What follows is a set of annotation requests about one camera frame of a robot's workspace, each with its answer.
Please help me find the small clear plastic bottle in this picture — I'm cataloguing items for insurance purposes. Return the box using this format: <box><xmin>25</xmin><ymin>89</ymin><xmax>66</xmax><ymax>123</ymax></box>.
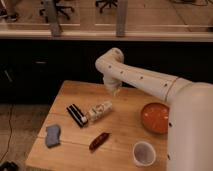
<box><xmin>81</xmin><ymin>101</ymin><xmax>112</xmax><ymax>123</ymax></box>

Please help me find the black office chair right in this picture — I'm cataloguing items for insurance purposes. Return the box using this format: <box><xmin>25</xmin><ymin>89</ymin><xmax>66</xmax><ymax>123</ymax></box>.
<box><xmin>95</xmin><ymin>0</ymin><xmax>118</xmax><ymax>13</ymax></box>

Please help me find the black object floor corner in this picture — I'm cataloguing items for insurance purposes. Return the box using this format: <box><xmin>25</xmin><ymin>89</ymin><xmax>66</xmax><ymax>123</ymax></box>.
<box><xmin>0</xmin><ymin>161</ymin><xmax>19</xmax><ymax>171</ymax></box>

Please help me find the dark red chili pepper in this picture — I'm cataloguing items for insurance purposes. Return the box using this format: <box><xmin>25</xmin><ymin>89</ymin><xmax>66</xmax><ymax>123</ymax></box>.
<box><xmin>89</xmin><ymin>132</ymin><xmax>109</xmax><ymax>152</ymax></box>

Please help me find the black cable left floor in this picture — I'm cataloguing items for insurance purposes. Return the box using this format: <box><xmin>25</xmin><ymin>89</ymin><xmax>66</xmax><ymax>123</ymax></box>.
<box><xmin>0</xmin><ymin>101</ymin><xmax>15</xmax><ymax>164</ymax></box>

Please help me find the wooden table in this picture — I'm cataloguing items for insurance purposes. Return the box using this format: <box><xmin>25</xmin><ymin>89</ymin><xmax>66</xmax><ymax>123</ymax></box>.
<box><xmin>26</xmin><ymin>81</ymin><xmax>167</xmax><ymax>171</ymax></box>

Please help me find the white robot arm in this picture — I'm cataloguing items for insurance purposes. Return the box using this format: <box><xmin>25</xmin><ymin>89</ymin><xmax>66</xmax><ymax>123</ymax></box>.
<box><xmin>95</xmin><ymin>48</ymin><xmax>213</xmax><ymax>171</ymax></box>

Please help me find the black office chair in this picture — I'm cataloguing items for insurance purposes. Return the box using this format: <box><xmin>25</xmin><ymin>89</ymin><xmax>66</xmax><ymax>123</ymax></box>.
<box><xmin>95</xmin><ymin>0</ymin><xmax>118</xmax><ymax>13</ymax></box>
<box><xmin>39</xmin><ymin>0</ymin><xmax>75</xmax><ymax>20</ymax></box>

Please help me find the black cabinet base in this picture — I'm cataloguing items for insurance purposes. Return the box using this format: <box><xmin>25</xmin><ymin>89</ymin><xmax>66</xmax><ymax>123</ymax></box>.
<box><xmin>0</xmin><ymin>39</ymin><xmax>213</xmax><ymax>104</ymax></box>

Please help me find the black office chair left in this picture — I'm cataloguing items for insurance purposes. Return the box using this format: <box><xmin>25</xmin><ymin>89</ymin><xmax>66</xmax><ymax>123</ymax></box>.
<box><xmin>39</xmin><ymin>0</ymin><xmax>75</xmax><ymax>20</ymax></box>

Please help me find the grey metal post right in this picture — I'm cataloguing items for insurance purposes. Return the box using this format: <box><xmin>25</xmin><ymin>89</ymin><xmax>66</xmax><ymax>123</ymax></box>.
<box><xmin>116</xmin><ymin>0</ymin><xmax>128</xmax><ymax>37</ymax></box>

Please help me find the orange bowl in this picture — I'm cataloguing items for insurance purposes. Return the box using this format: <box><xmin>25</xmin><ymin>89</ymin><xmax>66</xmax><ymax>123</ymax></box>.
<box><xmin>141</xmin><ymin>103</ymin><xmax>169</xmax><ymax>134</ymax></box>

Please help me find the grey metal post left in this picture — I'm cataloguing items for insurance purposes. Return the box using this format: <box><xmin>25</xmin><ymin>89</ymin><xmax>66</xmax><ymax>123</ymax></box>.
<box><xmin>44</xmin><ymin>0</ymin><xmax>62</xmax><ymax>37</ymax></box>

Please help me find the white plastic cup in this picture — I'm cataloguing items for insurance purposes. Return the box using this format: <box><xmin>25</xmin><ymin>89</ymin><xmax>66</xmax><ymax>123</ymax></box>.
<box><xmin>132</xmin><ymin>141</ymin><xmax>156</xmax><ymax>167</ymax></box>

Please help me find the black rectangular case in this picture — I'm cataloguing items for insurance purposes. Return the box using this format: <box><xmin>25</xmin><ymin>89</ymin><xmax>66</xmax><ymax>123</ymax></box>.
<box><xmin>67</xmin><ymin>104</ymin><xmax>88</xmax><ymax>128</ymax></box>

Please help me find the grey metal post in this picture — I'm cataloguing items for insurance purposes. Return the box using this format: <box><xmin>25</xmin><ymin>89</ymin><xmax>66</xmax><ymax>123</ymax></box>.
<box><xmin>44</xmin><ymin>0</ymin><xmax>62</xmax><ymax>37</ymax></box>
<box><xmin>116</xmin><ymin>0</ymin><xmax>128</xmax><ymax>37</ymax></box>

